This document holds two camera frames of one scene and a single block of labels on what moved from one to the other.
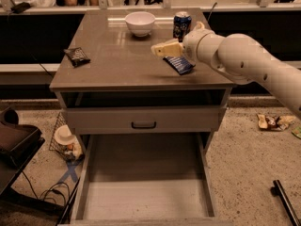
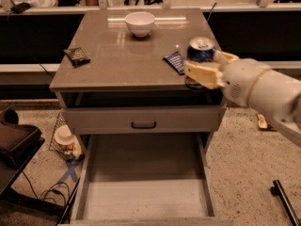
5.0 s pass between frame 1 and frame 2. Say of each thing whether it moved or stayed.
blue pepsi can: moved
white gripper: moved
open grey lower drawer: stayed
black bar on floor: stayed
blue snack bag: stayed
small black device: stayed
